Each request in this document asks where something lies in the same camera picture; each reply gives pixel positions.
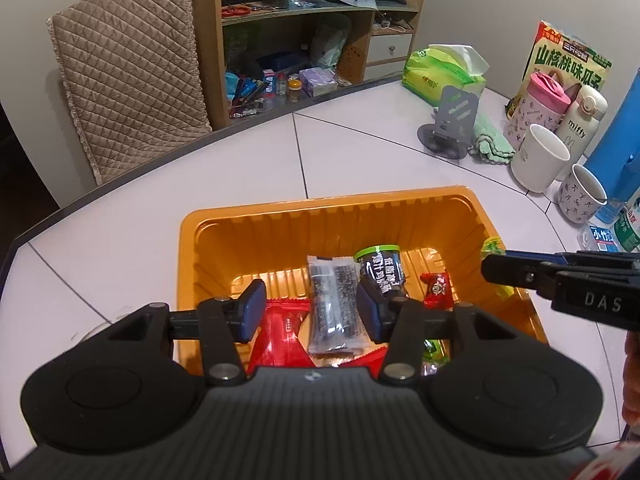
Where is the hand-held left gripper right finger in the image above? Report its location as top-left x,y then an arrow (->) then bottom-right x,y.
356,280 -> 538,386

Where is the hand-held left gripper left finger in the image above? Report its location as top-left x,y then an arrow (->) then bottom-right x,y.
107,279 -> 269,387

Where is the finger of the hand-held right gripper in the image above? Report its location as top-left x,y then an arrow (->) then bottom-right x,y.
481,251 -> 577,302

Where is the small green snack packet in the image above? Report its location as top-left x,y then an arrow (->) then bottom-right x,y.
481,237 -> 512,299

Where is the clear packet with black bars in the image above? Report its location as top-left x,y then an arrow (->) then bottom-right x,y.
306,255 -> 369,357

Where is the large shiny red snack packet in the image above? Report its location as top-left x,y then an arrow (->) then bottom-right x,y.
246,297 -> 314,370

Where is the green and black snack packet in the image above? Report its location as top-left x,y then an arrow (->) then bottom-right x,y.
353,243 -> 407,297

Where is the small red candy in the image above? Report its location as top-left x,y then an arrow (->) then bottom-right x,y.
421,271 -> 454,310

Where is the yellow-green snack packet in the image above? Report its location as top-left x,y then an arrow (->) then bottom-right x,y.
422,339 -> 452,377

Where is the orange plastic tray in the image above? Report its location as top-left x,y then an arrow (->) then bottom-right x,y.
178,186 -> 549,377

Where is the person's right hand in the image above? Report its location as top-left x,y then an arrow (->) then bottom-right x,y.
622,331 -> 640,436

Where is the clear packet with blue label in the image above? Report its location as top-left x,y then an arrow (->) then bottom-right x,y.
577,222 -> 624,254

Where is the bottle with green label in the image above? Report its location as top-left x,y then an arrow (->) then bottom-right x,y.
612,192 -> 640,254

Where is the white mug with black figures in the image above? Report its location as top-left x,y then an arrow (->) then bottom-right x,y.
557,164 -> 609,225

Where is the plain white mug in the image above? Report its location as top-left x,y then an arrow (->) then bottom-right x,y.
510,124 -> 572,194

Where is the green cloth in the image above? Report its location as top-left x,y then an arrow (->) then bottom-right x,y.
470,112 -> 516,166

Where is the tall blue box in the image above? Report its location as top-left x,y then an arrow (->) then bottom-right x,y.
582,65 -> 640,226

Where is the white flask bottle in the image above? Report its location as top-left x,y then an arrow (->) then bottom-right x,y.
557,85 -> 609,164

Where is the grey phone stand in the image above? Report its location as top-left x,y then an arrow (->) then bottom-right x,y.
417,85 -> 480,157

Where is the pink lidded bottle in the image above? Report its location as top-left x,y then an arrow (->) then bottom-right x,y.
502,71 -> 571,151

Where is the red white printed clothing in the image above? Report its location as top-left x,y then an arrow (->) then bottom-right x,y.
570,440 -> 640,480

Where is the green tissue pack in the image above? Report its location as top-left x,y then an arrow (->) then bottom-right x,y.
402,44 -> 490,107

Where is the yellow-green seed snack bag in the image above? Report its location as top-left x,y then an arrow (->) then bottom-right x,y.
505,20 -> 614,122

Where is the purple box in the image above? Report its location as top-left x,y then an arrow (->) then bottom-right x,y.
298,67 -> 339,96

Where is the white shelf drawer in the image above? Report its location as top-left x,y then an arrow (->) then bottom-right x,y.
370,32 -> 414,66

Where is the chair with brown quilted cover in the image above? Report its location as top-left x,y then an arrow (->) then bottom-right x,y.
46,0 -> 213,187

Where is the wooden shelf unit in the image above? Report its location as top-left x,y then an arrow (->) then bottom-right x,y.
191,0 -> 427,121

